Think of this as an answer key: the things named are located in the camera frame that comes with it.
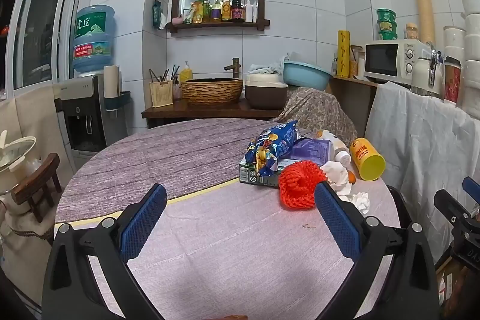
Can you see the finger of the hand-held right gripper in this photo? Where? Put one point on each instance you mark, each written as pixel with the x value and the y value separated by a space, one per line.
pixel 450 205
pixel 471 187

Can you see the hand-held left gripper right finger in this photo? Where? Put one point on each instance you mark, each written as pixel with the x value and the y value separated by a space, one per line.
pixel 337 222

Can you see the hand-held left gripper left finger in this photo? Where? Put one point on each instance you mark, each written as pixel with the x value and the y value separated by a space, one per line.
pixel 144 222

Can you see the small white tissue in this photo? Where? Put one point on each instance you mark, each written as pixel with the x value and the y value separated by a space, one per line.
pixel 360 202

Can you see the large white tissue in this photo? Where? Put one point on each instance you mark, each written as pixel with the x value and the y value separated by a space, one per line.
pixel 337 175

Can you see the small orange piece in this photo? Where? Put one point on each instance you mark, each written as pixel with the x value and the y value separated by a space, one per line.
pixel 351 177

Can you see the red foam mesh net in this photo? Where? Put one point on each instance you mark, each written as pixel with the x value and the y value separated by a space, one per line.
pixel 300 185

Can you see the yellow canister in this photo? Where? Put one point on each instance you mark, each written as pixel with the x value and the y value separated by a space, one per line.
pixel 367 158

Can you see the white plastic bottle orange label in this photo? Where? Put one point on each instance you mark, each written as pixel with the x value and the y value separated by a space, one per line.
pixel 335 149

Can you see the blue snack bag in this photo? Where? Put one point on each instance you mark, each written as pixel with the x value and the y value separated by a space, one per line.
pixel 273 145

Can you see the green carton box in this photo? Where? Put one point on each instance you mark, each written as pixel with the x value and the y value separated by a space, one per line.
pixel 249 173

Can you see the black chair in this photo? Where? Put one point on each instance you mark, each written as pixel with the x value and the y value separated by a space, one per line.
pixel 401 203

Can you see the purple round tablecloth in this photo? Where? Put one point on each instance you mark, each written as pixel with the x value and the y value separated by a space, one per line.
pixel 187 162

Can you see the white cloth cover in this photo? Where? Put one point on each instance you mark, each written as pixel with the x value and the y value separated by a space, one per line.
pixel 416 136

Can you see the red paper cup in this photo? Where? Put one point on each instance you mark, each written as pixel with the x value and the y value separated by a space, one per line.
pixel 452 82

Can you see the patterned cloth cover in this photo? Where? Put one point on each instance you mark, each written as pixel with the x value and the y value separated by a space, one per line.
pixel 318 110

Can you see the small wooden stool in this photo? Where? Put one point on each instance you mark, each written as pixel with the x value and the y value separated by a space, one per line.
pixel 33 181

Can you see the wooden side cabinet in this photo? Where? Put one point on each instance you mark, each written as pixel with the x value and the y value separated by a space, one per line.
pixel 352 102

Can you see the white kettle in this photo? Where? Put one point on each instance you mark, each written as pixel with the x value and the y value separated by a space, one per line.
pixel 422 76

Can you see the teal cup holder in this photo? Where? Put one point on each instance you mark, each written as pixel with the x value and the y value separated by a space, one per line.
pixel 120 100

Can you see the dark wooden counter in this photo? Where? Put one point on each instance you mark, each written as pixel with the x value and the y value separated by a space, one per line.
pixel 210 112

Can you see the beige chopstick holder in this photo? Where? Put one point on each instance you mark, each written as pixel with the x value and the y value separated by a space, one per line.
pixel 162 94

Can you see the small pink pump bottle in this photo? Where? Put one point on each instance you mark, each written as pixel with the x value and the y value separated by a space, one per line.
pixel 176 89

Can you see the stack of white bowls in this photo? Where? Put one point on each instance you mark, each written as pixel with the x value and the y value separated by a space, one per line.
pixel 471 42

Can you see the woven pattern basin sink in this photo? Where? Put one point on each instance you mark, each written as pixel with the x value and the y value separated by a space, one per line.
pixel 212 93

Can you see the white cooker with lid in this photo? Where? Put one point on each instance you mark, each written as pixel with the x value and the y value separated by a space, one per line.
pixel 15 155

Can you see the white paper cup stack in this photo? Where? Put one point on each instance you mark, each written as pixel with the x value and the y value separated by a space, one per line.
pixel 111 80

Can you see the brown white rice cooker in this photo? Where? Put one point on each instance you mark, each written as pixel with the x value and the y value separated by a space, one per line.
pixel 264 95

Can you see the water dispenser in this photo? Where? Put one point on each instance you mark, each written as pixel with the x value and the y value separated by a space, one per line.
pixel 80 89

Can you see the blue plastic basin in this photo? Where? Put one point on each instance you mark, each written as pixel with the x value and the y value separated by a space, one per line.
pixel 305 78

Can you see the bundle of chopsticks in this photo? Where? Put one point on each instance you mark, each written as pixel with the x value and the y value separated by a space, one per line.
pixel 165 74

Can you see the yellow soap bottle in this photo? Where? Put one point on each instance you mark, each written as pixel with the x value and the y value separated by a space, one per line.
pixel 186 74

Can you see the white microwave oven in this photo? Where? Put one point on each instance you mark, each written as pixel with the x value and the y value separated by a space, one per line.
pixel 382 61

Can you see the glass jar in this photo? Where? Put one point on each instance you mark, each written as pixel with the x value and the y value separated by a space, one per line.
pixel 356 61

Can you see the orange lid jar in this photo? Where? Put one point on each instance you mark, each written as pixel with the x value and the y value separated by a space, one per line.
pixel 411 32

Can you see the yellow wrapped roll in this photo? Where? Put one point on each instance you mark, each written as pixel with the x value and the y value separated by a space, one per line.
pixel 343 54

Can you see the light blue towel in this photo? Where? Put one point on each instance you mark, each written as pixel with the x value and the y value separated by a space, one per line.
pixel 268 68

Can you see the bamboo style faucet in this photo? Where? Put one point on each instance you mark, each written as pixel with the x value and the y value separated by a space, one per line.
pixel 234 67

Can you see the tall paper cup stack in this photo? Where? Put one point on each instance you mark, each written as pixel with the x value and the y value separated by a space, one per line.
pixel 423 5

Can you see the blue water jug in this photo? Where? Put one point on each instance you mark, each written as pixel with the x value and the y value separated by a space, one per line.
pixel 93 39

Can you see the pink cup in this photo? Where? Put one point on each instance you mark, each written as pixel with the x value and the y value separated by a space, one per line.
pixel 177 21

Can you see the yellow green packet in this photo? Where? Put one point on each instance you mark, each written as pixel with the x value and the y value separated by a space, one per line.
pixel 195 12

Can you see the green bottle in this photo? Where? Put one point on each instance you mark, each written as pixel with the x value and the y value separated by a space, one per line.
pixel 206 10

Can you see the purple label bottle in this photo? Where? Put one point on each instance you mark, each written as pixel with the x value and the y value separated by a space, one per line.
pixel 216 10

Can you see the yellow label bottle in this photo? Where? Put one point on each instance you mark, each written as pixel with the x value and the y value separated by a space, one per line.
pixel 225 9

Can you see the white pump bottle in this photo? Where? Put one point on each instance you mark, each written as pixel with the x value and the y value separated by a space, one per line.
pixel 252 10

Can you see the dark sauce bottle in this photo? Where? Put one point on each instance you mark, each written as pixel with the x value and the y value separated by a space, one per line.
pixel 237 9

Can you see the green wall tissue pack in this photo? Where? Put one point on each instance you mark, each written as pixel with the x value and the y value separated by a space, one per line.
pixel 156 14

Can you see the window frame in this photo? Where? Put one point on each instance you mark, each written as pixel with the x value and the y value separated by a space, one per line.
pixel 37 31

